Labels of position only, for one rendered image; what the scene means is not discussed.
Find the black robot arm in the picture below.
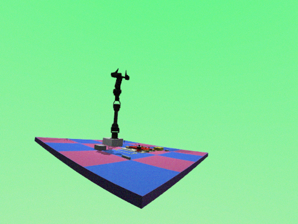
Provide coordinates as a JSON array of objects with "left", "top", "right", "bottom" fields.
[{"left": 111, "top": 73, "right": 123, "bottom": 139}]

